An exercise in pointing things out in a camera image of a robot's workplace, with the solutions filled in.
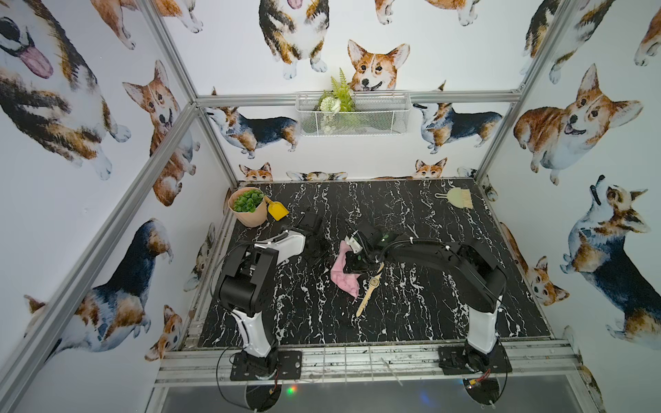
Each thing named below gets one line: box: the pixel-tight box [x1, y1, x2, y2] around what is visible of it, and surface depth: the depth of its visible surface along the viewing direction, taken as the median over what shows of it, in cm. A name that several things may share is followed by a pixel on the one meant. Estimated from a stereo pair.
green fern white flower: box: [318, 67, 357, 114], surface depth 84 cm
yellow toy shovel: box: [264, 195, 291, 222], surface depth 112 cm
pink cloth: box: [330, 240, 360, 299], surface depth 87 cm
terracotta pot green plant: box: [228, 186, 268, 229], surface depth 99 cm
